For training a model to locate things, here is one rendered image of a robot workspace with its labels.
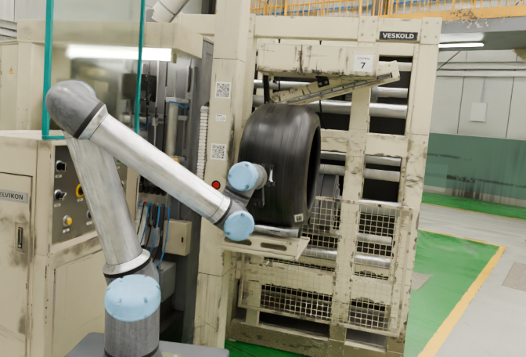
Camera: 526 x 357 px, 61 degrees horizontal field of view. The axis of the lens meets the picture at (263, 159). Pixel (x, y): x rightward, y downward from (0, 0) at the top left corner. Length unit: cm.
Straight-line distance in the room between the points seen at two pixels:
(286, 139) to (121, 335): 98
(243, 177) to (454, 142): 988
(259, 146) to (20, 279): 98
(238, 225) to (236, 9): 117
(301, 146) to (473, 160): 933
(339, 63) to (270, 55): 35
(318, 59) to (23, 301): 162
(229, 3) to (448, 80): 945
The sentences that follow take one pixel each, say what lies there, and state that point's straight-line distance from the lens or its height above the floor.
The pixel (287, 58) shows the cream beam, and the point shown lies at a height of 171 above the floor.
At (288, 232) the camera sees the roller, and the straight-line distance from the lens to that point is 199.
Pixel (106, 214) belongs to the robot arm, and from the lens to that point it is 139.
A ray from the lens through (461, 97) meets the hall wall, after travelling 1123.
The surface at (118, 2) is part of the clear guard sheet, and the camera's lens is 189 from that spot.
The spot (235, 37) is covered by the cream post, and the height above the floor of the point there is 175.
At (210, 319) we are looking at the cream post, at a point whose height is 40.
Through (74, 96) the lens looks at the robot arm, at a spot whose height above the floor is 141.
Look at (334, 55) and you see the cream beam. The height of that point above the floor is 173.
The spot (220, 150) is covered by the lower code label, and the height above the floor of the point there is 123.
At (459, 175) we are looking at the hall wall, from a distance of 1110.
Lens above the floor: 139
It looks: 5 degrees down
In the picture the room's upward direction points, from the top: 5 degrees clockwise
